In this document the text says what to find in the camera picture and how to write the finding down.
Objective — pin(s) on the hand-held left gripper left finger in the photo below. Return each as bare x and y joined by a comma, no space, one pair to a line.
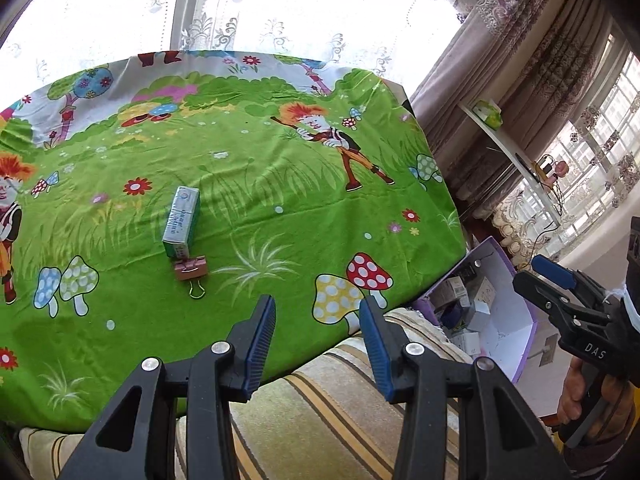
260,347

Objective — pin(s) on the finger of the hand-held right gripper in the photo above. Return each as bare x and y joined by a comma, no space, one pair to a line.
540,295
550,270

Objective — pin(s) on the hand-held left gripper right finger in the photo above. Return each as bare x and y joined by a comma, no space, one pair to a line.
377,352

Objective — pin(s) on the purple cardboard storage box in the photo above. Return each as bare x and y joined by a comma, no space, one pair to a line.
505,320

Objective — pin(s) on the black box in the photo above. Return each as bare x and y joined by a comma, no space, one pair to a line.
467,274

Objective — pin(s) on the grey box with small text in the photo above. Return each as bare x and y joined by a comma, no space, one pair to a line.
469,343

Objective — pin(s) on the small white cube box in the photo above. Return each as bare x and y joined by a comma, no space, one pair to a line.
453,291

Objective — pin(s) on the pink binder clip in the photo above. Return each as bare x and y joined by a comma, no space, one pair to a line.
190,269

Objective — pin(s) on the teal white medicine box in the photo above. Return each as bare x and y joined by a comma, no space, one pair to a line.
181,220

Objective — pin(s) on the person's right forearm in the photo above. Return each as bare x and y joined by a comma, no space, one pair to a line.
612,460

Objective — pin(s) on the person's right hand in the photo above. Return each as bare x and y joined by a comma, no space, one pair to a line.
569,400

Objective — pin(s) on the striped plush cushion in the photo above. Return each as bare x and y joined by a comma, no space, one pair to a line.
320,410

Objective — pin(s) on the small pink fan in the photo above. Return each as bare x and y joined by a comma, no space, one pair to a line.
561,167

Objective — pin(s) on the black remote on table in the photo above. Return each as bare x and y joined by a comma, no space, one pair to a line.
522,162

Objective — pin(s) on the white bar table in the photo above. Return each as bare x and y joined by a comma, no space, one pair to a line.
492,135

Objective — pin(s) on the green cartoon printed cloth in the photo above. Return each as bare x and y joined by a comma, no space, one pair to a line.
250,185

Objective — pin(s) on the green tissue box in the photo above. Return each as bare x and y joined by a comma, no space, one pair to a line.
487,112

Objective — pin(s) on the brown pink curtain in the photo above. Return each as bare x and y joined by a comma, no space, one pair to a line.
500,85

